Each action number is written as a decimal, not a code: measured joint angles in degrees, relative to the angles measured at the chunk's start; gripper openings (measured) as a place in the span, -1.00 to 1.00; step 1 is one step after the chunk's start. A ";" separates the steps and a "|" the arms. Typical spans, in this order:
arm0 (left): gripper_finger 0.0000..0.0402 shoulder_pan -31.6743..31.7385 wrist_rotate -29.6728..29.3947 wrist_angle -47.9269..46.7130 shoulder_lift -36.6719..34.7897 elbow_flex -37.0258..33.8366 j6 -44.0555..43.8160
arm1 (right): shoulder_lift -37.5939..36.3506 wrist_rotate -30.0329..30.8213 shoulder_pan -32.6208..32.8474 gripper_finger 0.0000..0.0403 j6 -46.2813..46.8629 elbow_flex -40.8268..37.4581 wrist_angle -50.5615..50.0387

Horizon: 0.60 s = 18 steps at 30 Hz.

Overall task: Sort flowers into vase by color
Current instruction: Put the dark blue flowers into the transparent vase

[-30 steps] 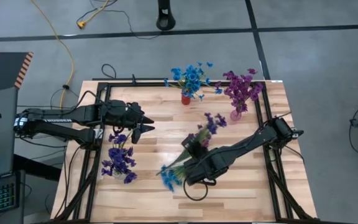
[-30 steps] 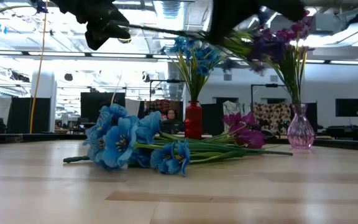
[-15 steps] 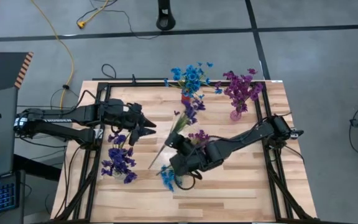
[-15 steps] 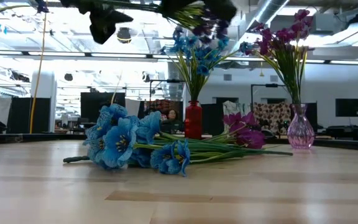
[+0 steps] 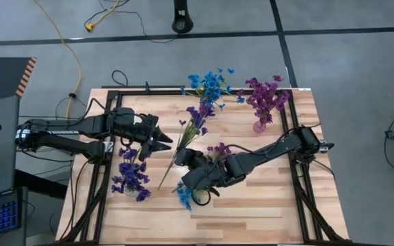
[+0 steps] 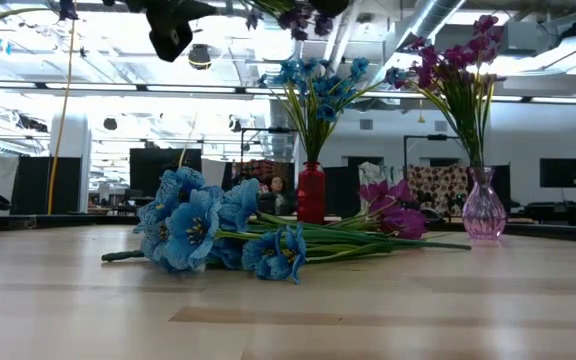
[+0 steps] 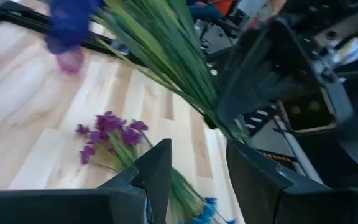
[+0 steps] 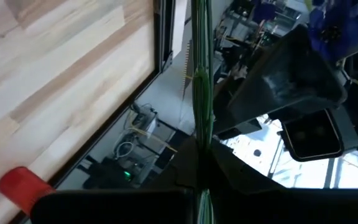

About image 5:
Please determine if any pink glass vase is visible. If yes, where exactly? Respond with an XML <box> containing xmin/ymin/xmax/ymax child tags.
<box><xmin>252</xmin><ymin>119</ymin><xmax>267</xmax><ymax>133</ymax></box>

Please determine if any black stand base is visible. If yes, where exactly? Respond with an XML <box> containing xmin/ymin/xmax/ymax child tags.
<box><xmin>171</xmin><ymin>0</ymin><xmax>194</xmax><ymax>34</ymax></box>

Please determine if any black looped cable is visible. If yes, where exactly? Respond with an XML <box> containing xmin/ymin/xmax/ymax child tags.
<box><xmin>110</xmin><ymin>70</ymin><xmax>129</xmax><ymax>88</ymax></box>

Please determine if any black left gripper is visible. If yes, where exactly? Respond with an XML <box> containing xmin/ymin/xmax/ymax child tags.
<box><xmin>131</xmin><ymin>114</ymin><xmax>174</xmax><ymax>156</ymax></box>

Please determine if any yellow cable with plug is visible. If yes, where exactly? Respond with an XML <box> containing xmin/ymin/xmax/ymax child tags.
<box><xmin>84</xmin><ymin>0</ymin><xmax>121</xmax><ymax>33</ymax></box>

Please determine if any clear glass vase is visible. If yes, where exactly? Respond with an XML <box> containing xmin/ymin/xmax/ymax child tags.
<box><xmin>123</xmin><ymin>186</ymin><xmax>140</xmax><ymax>200</ymax></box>

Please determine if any grey desk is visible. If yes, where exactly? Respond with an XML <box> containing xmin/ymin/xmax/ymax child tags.
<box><xmin>0</xmin><ymin>95</ymin><xmax>29</xmax><ymax>246</ymax></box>

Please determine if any magenta artificial flower bunch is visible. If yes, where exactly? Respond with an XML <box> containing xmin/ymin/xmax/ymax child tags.
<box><xmin>236</xmin><ymin>77</ymin><xmax>280</xmax><ymax>124</ymax></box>
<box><xmin>244</xmin><ymin>74</ymin><xmax>291</xmax><ymax>124</ymax></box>
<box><xmin>206</xmin><ymin>142</ymin><xmax>233</xmax><ymax>162</ymax></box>

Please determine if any black desk base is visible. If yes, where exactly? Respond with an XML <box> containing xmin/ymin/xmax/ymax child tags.
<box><xmin>14</xmin><ymin>169</ymin><xmax>68</xmax><ymax>201</ymax></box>

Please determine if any large black orange-striped mat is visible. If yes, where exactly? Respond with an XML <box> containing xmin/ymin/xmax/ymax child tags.
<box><xmin>0</xmin><ymin>57</ymin><xmax>37</xmax><ymax>105</ymax></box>

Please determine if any thin black floor cable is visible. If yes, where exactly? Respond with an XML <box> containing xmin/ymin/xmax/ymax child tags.
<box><xmin>83</xmin><ymin>0</ymin><xmax>176</xmax><ymax>44</ymax></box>

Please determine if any long yellow cable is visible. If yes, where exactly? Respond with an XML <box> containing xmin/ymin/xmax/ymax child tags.
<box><xmin>34</xmin><ymin>0</ymin><xmax>83</xmax><ymax>128</ymax></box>

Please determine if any black aluminium table frame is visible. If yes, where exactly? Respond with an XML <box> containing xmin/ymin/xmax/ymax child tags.
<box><xmin>55</xmin><ymin>87</ymin><xmax>352</xmax><ymax>246</ymax></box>

